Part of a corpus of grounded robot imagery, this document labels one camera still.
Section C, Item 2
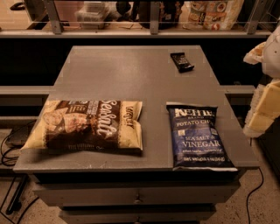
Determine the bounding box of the blue kettle chip bag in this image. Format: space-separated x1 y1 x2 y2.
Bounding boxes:
166 102 237 172

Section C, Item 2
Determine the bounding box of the clear plastic container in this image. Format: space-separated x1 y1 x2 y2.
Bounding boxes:
74 1 109 29

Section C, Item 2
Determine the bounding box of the black cables left floor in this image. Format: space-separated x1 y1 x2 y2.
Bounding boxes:
0 121 38 224

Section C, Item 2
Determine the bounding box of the brown sea salt chip bag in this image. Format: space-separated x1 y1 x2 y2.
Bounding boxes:
23 100 143 152

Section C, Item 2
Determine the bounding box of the colourful snack bag on shelf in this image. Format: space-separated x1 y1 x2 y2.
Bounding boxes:
183 0 244 31

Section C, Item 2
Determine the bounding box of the dark bag on shelf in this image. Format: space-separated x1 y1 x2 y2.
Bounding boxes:
133 0 184 30

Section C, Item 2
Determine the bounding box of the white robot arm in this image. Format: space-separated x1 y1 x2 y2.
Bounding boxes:
243 27 280 138

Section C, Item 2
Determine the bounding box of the black floor cable right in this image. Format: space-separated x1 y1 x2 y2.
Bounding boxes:
245 167 264 224

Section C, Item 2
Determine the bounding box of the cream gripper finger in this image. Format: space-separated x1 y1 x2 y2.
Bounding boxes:
243 80 280 138
243 42 265 65

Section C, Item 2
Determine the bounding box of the grey metal shelf rail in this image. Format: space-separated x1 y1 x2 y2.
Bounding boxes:
0 0 279 39

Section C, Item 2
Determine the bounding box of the grey drawer cabinet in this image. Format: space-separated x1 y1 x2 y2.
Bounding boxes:
34 180 240 224

